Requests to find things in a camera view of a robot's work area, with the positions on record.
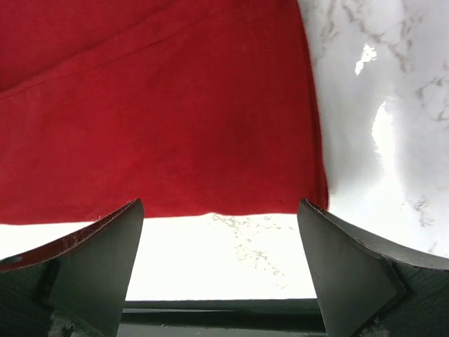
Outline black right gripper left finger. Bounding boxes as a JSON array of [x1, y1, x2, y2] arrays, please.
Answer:
[[1, 199, 145, 336]]

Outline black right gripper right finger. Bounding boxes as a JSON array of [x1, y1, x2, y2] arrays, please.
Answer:
[[297, 199, 448, 337]]

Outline red t-shirt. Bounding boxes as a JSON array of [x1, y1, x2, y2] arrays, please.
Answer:
[[1, 1, 329, 224]]

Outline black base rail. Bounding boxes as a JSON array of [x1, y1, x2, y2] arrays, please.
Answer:
[[117, 299, 326, 336]]

